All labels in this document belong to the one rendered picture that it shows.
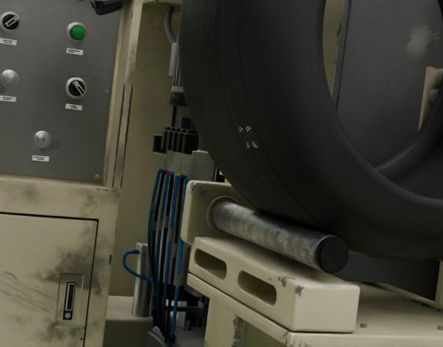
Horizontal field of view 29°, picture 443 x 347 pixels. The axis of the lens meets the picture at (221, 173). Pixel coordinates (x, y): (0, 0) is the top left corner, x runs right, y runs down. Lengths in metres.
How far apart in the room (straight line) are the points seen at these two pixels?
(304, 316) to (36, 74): 0.76
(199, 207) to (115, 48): 0.42
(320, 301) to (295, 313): 0.03
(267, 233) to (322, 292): 0.15
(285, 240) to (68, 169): 0.61
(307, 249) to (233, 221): 0.23
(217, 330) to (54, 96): 0.51
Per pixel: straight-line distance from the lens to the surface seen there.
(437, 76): 1.70
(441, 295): 1.63
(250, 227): 1.21
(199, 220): 1.34
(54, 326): 1.61
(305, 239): 1.07
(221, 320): 1.48
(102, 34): 1.62
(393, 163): 1.40
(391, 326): 1.17
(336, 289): 1.06
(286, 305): 1.05
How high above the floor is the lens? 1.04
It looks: 3 degrees down
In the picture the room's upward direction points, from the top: 7 degrees clockwise
